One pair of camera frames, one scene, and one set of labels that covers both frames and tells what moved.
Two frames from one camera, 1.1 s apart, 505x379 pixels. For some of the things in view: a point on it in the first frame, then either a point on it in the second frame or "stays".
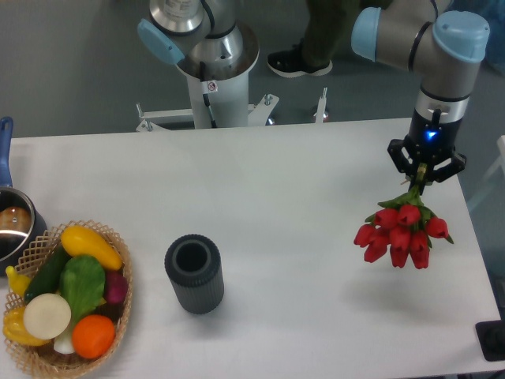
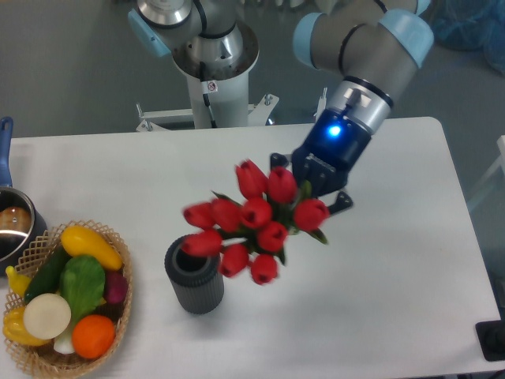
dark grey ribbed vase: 193,263 stays
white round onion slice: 46,316 stays
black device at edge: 491,337 stays
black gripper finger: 402,153 -> 278,159
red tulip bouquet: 405,226 -> 252,228
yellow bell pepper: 14,328 stays
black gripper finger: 455,166 -> 343,202
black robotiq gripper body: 432,140 -> 329,151
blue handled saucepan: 23,226 stays
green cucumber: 49,279 stays
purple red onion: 116,287 stays
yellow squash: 81,242 stays
